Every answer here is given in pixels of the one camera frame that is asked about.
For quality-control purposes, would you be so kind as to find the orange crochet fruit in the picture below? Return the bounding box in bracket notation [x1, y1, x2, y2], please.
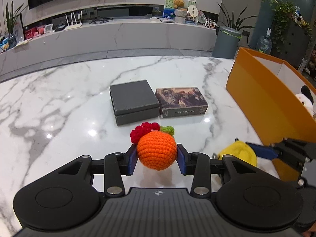
[130, 122, 177, 171]

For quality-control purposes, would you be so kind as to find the yellow tape measure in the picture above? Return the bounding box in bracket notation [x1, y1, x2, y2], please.
[211, 139, 257, 167]

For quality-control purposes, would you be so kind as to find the panda plush keychain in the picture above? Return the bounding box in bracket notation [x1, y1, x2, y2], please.
[295, 85, 314, 117]

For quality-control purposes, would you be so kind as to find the dark grey square box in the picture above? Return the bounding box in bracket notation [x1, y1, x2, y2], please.
[109, 80, 160, 126]

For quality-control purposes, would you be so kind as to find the illustrated card box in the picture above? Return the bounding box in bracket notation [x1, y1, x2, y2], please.
[155, 87, 208, 118]

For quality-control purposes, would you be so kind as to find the orange storage box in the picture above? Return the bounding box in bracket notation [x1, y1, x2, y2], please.
[225, 46, 316, 182]

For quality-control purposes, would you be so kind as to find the water bottle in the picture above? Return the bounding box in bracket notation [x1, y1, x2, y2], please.
[256, 28, 272, 55]

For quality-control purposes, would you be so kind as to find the grey trash bin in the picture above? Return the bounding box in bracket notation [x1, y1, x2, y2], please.
[213, 26, 242, 59]

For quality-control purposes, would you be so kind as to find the marble tv console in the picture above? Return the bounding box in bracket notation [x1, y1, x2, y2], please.
[1, 18, 217, 81]

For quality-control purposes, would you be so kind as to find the potted green plant right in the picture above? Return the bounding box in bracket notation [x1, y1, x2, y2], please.
[217, 3, 257, 31]

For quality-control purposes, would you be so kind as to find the potted green plant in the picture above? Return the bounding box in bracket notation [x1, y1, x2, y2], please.
[217, 3, 257, 31]
[5, 1, 26, 49]

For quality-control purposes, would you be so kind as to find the white wifi router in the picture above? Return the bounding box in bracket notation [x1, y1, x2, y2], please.
[64, 11, 83, 31]

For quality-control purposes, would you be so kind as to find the potted green plant left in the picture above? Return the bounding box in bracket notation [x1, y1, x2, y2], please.
[5, 1, 26, 49]

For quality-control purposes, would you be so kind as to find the small teddy bear decoration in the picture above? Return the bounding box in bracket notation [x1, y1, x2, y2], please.
[174, 0, 187, 11]

